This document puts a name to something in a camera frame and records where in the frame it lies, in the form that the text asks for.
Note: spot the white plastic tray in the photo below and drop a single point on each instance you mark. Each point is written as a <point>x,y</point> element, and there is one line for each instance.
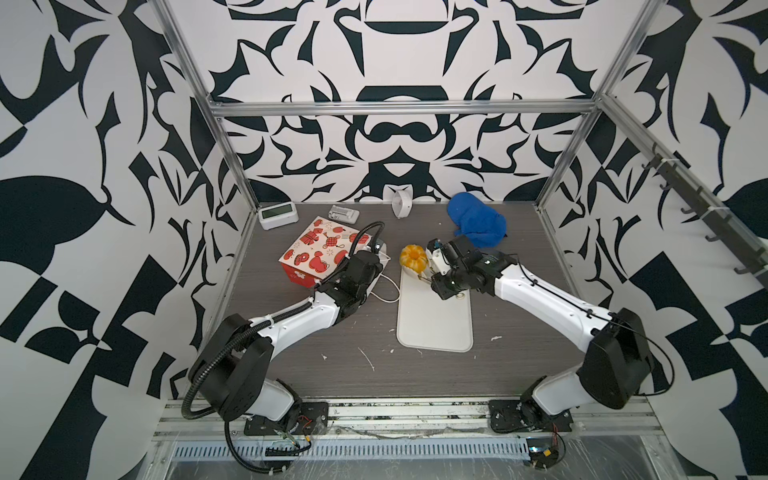
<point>425,321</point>

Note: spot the grey wall hook rail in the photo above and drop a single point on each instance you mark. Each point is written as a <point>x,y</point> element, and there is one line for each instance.
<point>700,203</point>

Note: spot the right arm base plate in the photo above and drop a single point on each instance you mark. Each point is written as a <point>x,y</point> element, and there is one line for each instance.
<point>512,416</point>

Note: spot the red white paper bag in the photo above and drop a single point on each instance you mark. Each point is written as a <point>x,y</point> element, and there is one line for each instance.
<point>317,252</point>

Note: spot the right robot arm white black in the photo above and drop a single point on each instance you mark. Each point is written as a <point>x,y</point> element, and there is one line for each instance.
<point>617,357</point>

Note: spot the blue cap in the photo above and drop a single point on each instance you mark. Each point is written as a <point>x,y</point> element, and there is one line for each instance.
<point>480,223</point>

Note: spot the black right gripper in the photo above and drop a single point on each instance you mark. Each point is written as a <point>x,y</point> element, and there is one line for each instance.
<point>439,287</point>

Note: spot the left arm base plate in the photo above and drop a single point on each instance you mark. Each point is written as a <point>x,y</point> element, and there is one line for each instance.
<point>305,418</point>

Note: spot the white digital clock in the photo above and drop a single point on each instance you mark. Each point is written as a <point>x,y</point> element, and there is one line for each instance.
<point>278,215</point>

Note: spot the yellow fake bread bun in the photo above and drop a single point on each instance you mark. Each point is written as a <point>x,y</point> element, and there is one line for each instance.
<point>414,257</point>

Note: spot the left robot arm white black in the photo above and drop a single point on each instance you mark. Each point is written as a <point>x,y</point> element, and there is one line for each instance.
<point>229,376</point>

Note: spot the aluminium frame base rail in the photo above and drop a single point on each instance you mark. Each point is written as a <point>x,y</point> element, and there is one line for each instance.
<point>397,429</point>

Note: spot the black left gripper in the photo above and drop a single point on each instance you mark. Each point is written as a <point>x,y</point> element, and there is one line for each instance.
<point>340,273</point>

